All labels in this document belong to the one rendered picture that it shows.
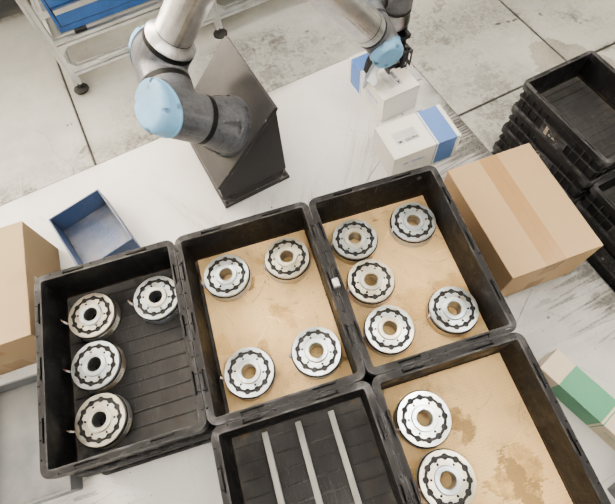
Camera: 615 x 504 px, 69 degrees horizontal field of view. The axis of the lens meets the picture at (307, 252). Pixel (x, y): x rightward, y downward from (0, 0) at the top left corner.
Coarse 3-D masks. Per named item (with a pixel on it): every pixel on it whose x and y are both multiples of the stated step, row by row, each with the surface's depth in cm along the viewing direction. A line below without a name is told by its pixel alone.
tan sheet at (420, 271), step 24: (360, 216) 107; (384, 216) 107; (384, 240) 104; (432, 240) 104; (408, 264) 101; (432, 264) 101; (408, 288) 99; (432, 288) 99; (360, 312) 97; (408, 312) 97; (456, 312) 96; (432, 336) 94; (384, 360) 93
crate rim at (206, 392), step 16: (288, 208) 98; (304, 208) 98; (224, 224) 97; (240, 224) 97; (176, 240) 96; (320, 240) 94; (320, 256) 93; (336, 288) 89; (192, 304) 90; (336, 304) 88; (192, 320) 89; (192, 336) 87; (352, 336) 85; (352, 352) 84; (208, 384) 83; (320, 384) 82; (336, 384) 82; (208, 400) 82; (272, 400) 81; (288, 400) 82; (208, 416) 80; (224, 416) 80; (240, 416) 80
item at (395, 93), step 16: (352, 64) 136; (352, 80) 141; (384, 80) 131; (400, 80) 130; (368, 96) 136; (384, 96) 128; (400, 96) 130; (416, 96) 133; (384, 112) 132; (400, 112) 136
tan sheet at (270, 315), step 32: (256, 256) 105; (256, 288) 101; (288, 288) 101; (320, 288) 100; (224, 320) 98; (256, 320) 98; (288, 320) 98; (320, 320) 97; (224, 352) 95; (288, 352) 95; (320, 352) 94; (224, 384) 93; (288, 384) 92
